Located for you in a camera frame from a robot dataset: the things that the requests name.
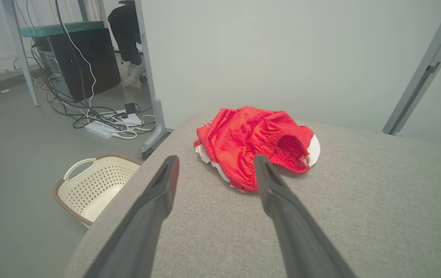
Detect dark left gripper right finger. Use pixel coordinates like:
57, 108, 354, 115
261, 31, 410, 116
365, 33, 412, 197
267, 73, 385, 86
253, 154, 356, 278

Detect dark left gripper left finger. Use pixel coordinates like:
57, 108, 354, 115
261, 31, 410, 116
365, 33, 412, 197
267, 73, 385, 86
83, 155, 181, 278

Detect red shorts white side stripe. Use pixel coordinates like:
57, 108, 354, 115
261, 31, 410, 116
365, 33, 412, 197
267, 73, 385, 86
193, 106, 321, 193

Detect cream plastic laundry basket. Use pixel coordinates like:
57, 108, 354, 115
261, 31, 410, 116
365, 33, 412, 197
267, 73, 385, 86
53, 154, 143, 229

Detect white power strip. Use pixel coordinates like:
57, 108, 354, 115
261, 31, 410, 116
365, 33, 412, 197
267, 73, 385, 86
84, 111, 144, 140

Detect white sneaker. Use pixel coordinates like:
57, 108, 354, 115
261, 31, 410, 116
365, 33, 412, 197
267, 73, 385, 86
121, 61, 146, 86

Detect grey partition leg with caster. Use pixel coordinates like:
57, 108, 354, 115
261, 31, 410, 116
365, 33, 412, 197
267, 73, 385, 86
133, 0, 173, 161

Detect black computer tower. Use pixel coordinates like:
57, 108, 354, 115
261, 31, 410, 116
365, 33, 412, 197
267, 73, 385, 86
34, 28, 122, 103

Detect person leg black trousers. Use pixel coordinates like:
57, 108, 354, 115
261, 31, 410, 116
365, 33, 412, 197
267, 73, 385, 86
107, 0, 144, 66

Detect white desk leg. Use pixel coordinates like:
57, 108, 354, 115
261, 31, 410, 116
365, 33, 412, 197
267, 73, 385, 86
1, 0, 41, 108

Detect teal desk top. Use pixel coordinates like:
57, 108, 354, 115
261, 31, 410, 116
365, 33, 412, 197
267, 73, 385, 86
20, 21, 105, 38

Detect black cable tangle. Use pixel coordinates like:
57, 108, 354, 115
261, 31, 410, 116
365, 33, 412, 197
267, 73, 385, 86
12, 0, 156, 130

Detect white cable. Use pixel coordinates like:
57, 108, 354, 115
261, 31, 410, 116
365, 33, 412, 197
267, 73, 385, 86
54, 0, 138, 139

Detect grey double-rail partition post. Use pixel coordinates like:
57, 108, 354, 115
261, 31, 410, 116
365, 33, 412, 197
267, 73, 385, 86
377, 0, 441, 136

